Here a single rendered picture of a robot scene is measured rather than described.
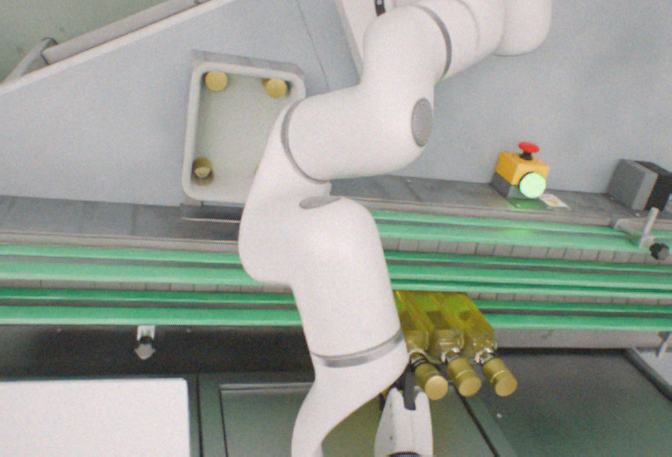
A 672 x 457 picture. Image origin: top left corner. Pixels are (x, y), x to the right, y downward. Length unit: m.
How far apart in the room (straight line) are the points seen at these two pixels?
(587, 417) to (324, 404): 0.78
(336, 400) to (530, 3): 0.48
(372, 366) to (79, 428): 0.52
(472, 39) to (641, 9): 0.71
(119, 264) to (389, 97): 0.58
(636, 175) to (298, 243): 0.97
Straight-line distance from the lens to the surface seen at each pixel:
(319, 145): 0.57
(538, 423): 1.21
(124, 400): 0.99
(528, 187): 1.20
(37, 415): 0.98
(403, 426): 0.76
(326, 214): 0.51
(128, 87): 1.06
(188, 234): 1.04
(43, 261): 0.99
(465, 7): 0.67
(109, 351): 1.14
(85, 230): 1.03
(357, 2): 1.01
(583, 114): 1.33
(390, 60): 0.53
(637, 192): 1.37
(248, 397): 1.01
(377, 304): 0.52
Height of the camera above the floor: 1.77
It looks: 61 degrees down
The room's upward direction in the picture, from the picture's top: 151 degrees clockwise
